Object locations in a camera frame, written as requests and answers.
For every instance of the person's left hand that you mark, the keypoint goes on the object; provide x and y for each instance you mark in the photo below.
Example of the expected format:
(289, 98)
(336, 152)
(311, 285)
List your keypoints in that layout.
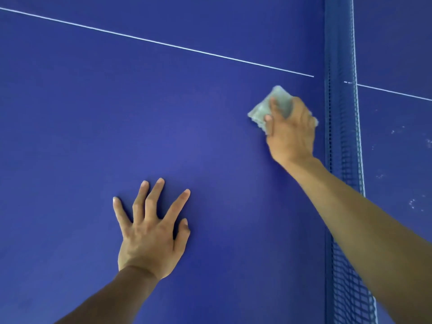
(148, 241)

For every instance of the person's right hand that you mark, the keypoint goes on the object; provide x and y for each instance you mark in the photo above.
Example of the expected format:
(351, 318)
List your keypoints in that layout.
(290, 133)

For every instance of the person's left middle finger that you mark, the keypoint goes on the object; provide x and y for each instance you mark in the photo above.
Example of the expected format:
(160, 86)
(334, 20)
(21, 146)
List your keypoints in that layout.
(154, 199)

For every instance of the person's left thumb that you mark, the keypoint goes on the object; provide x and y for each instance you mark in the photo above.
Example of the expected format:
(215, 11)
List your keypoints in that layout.
(182, 234)

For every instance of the person's left little finger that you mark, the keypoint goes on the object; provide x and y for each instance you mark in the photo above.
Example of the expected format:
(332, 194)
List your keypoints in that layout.
(121, 213)

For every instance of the person's right thumb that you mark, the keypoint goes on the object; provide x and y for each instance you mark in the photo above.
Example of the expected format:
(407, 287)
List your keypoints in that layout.
(270, 126)

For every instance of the pale green cleaning cloth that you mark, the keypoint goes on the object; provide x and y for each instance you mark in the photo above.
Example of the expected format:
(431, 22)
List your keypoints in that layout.
(270, 109)

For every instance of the person's right forearm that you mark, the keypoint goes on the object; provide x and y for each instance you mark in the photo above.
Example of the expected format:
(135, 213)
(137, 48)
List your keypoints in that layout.
(364, 239)

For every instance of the person's left forearm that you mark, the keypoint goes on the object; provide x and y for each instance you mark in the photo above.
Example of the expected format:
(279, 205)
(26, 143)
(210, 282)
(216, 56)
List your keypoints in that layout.
(111, 298)

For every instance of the blue table tennis net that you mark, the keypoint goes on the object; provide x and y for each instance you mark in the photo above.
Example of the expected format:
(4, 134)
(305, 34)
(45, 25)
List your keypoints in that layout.
(342, 158)

